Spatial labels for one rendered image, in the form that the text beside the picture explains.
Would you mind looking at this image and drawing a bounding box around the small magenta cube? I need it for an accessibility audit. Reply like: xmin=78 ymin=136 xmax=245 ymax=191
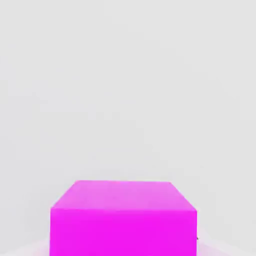
xmin=49 ymin=179 xmax=198 ymax=256

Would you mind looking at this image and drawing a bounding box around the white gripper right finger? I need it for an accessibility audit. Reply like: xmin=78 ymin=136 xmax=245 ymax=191
xmin=196 ymin=235 xmax=229 ymax=256

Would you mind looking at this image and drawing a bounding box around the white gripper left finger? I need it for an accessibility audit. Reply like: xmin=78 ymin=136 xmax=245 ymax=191
xmin=13 ymin=239 xmax=51 ymax=256

